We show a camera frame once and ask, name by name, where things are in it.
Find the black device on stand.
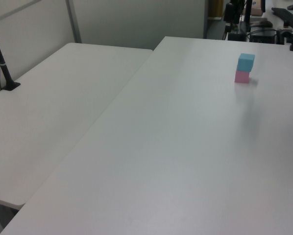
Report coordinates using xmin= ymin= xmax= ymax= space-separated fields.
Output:
xmin=223 ymin=0 xmax=238 ymax=34

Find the large black box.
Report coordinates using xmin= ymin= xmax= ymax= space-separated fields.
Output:
xmin=249 ymin=29 xmax=277 ymax=45

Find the pink cube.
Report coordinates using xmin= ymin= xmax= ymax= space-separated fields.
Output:
xmin=234 ymin=70 xmax=250 ymax=84

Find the black keyboard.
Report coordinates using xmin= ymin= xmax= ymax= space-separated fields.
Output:
xmin=270 ymin=7 xmax=293 ymax=28

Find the small black box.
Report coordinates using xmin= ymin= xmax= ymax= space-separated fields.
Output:
xmin=227 ymin=33 xmax=247 ymax=42

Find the blue cube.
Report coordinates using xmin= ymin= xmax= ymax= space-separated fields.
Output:
xmin=237 ymin=53 xmax=256 ymax=72

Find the black camera stand pole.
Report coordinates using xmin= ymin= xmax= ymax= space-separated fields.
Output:
xmin=0 ymin=19 xmax=22 ymax=92

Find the grey partition post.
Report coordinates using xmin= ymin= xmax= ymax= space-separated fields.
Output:
xmin=202 ymin=0 xmax=209 ymax=39

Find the brown cardboard box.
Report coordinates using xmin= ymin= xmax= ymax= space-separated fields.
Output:
xmin=250 ymin=0 xmax=264 ymax=17

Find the black monitor stand post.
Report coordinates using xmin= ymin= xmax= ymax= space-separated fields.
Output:
xmin=244 ymin=0 xmax=254 ymax=34

